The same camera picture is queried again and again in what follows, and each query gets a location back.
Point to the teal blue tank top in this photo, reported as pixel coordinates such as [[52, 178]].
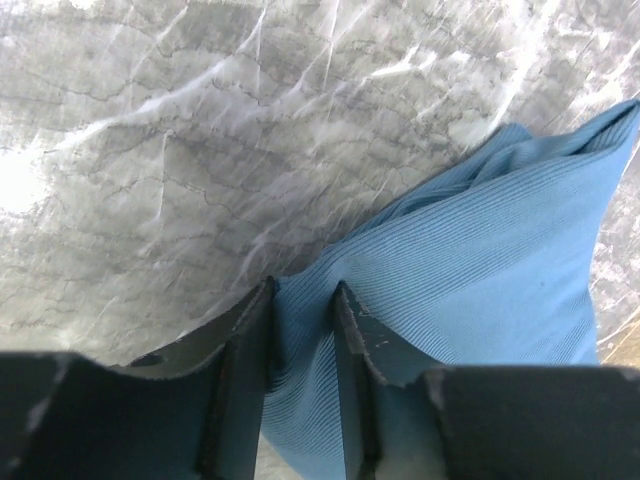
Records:
[[487, 263]]

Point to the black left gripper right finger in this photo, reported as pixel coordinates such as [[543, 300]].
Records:
[[388, 422]]

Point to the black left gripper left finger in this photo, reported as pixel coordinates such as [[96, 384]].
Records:
[[232, 352]]

